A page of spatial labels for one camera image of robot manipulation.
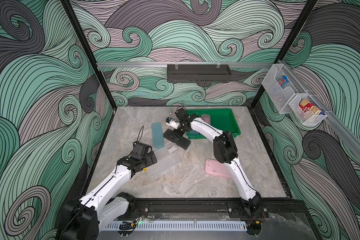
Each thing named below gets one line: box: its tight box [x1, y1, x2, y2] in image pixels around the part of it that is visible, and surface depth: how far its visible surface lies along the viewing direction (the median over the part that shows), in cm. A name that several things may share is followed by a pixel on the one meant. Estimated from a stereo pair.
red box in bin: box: [299, 99, 316, 113], surface depth 68 cm
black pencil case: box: [163, 129, 191, 150], surface depth 98 cm
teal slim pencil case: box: [151, 122, 165, 149], surface depth 105 cm
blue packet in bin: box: [278, 75, 290, 88], surface depth 85 cm
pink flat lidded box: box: [205, 158, 232, 179], surface depth 86 cm
